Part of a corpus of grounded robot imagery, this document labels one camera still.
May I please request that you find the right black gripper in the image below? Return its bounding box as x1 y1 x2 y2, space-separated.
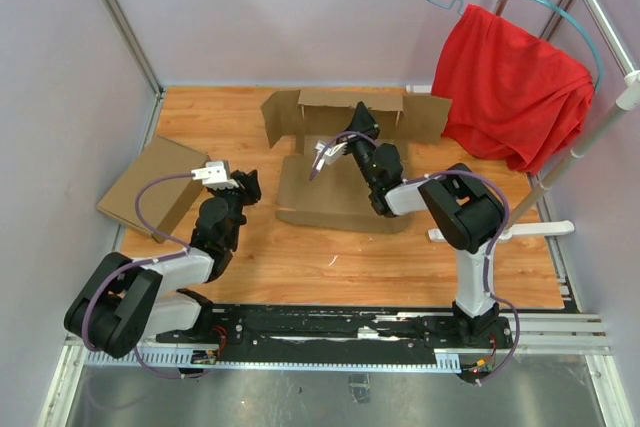
334 101 378 189

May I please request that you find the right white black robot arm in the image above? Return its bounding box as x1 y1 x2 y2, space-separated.
341 101 507 347

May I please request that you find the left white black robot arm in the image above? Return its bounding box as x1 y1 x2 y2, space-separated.
63 162 262 359

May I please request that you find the folded brown cardboard box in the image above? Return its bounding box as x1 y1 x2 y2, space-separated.
97 136 209 243

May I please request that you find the teal clothes hanger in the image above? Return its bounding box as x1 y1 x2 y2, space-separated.
426 0 603 92

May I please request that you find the red cloth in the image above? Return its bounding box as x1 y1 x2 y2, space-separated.
430 4 596 174

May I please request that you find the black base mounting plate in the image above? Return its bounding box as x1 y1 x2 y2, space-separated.
155 304 514 362

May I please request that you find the white clothes rack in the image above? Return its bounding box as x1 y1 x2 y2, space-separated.
405 0 640 244

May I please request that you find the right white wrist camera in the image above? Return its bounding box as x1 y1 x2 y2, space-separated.
314 141 347 171

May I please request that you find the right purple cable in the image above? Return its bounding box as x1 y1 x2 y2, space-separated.
308 130 522 378

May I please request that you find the purple cable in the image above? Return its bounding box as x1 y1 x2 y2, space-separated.
308 130 522 378
79 171 216 381

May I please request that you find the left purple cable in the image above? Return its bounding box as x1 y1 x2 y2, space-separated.
79 171 216 381

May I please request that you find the grey slotted cable duct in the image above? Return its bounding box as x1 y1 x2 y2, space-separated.
84 346 461 374

